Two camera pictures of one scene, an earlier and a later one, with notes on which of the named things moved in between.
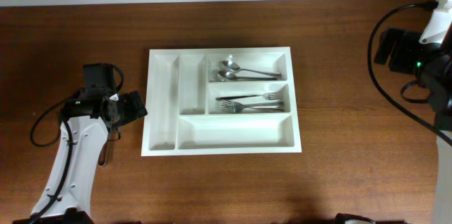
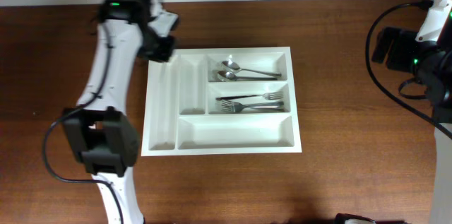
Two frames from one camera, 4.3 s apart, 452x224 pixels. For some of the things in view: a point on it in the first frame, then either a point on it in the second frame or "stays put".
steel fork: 232,106 stays put
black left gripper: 134,105 -> 164,53
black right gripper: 408,42 stays put
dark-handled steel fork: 268,96 stays put
